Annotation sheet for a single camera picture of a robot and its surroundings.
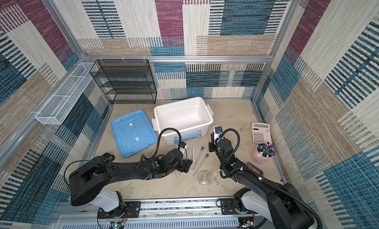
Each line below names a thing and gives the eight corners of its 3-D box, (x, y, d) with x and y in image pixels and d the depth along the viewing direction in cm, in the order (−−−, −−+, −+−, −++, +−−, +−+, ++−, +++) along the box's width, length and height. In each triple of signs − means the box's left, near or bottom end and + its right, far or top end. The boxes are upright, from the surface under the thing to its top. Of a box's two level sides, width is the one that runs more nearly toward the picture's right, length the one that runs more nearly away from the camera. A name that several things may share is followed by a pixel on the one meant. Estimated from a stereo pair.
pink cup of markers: (252, 165, 88) (259, 157, 79) (248, 151, 94) (255, 142, 84) (268, 165, 88) (277, 156, 79) (263, 151, 94) (271, 142, 84)
